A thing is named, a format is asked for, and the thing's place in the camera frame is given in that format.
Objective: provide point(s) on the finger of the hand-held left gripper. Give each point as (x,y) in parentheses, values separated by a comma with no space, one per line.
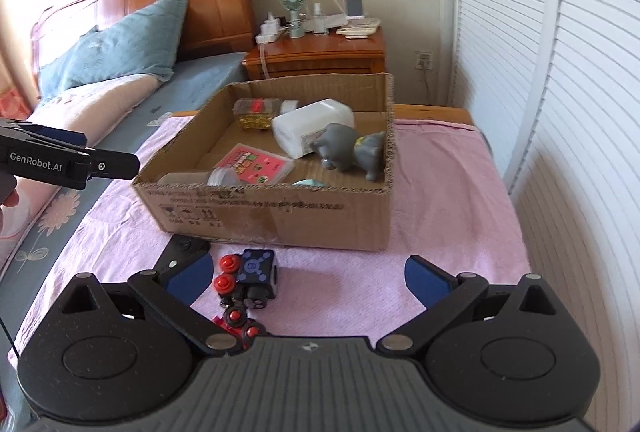
(115,167)

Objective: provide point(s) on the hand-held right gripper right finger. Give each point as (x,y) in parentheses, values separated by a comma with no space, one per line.
(425,279)

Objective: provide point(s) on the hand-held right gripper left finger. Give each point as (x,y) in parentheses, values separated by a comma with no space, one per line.
(190,279)

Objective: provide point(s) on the red toy train car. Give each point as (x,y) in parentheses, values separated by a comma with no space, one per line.
(235,319)

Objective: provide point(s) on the dark blue toy train car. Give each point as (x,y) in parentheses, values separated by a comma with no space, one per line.
(255,267)

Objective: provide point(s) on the clear plastic jar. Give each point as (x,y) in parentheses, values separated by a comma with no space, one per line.
(220,177)

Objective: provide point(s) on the brown cardboard box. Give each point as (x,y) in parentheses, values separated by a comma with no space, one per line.
(300,222)

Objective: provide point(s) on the red card case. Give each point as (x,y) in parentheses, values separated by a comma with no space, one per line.
(255,165)

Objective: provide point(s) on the gold capsule bottle silver cap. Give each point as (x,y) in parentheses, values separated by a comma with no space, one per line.
(252,115)

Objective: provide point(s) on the pale teal round object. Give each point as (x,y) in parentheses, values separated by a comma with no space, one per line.
(307,183)

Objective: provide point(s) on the grey toy animal figure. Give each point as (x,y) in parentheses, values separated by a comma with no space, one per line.
(345,147)

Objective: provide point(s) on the white plastic container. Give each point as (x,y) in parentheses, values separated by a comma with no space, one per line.
(310,120)

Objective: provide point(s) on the person's left hand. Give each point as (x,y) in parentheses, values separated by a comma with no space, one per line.
(7,197)

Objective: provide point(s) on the black flat device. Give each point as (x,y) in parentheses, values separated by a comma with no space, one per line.
(182,247)

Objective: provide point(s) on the pink towel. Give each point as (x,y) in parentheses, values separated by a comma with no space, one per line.
(450,192)

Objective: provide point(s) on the blue pillow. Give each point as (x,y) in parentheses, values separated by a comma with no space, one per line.
(130,42)

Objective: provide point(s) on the blue floral bed sheet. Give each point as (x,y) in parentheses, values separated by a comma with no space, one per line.
(205,77)

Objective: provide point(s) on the white louvered closet door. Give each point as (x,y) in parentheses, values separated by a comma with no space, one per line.
(500,12)
(585,162)

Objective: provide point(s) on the white power strip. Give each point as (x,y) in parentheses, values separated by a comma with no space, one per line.
(270,36)

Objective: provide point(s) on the white plug charger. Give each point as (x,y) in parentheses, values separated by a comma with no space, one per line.
(271,21)

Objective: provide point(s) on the wooden nightstand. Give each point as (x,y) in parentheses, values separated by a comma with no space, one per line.
(320,55)

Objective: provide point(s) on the white small bottle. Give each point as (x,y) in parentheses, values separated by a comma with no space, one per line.
(320,20)

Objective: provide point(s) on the wall power outlet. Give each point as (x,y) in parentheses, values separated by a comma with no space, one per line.
(425,60)

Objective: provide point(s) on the white small camera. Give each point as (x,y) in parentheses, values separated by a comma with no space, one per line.
(355,6)

